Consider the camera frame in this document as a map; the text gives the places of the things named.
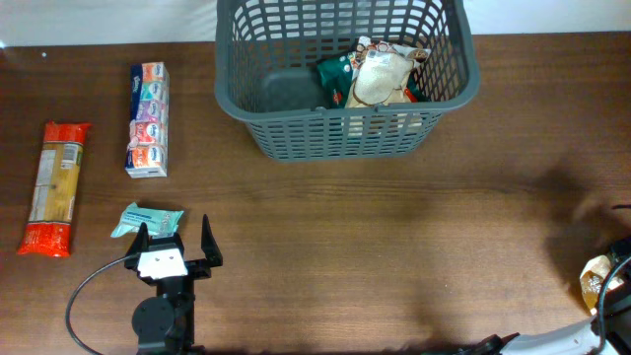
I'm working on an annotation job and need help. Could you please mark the beige snack bag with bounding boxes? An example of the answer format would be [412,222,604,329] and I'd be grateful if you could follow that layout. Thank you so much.
[579,255,612,316]

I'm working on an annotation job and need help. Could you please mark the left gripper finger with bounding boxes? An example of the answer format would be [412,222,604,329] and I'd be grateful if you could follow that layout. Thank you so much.
[201,214,222,261]
[128,223,149,255]

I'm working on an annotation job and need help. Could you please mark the left black cable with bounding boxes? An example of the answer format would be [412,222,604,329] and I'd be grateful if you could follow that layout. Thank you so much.
[65,253,139,355]

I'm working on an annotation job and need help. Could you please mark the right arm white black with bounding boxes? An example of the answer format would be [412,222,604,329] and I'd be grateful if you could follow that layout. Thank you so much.
[458,238,630,355]

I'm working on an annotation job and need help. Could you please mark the grey plastic basket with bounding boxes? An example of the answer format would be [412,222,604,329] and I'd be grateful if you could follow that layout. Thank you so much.
[215,0,480,162]

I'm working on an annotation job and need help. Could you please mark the green cocoa bag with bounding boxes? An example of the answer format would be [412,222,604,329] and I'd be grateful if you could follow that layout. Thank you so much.
[315,51,430,109]

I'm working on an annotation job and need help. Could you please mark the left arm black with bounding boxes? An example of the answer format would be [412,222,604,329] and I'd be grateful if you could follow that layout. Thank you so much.
[124,216,223,355]

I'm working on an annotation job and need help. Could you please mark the teal wet wipes packet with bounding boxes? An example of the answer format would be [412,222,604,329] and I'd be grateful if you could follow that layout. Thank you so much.
[110,203,183,239]

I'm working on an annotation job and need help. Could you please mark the beige rice bag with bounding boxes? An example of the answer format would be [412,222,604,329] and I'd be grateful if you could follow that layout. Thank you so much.
[345,35,432,108]

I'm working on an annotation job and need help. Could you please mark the black cable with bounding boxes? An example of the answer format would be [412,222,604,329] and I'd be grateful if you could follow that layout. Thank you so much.
[65,253,139,355]
[594,204,631,355]

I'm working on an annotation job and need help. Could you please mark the right black cable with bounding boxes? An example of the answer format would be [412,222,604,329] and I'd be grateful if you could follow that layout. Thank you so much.
[594,204,631,355]

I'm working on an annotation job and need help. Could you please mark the orange spaghetti packet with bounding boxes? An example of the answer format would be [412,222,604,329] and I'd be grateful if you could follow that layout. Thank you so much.
[17,121,91,257]

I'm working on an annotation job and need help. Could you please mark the multicolour tissue pack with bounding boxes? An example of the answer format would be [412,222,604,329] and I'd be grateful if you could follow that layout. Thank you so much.
[124,62,170,178]

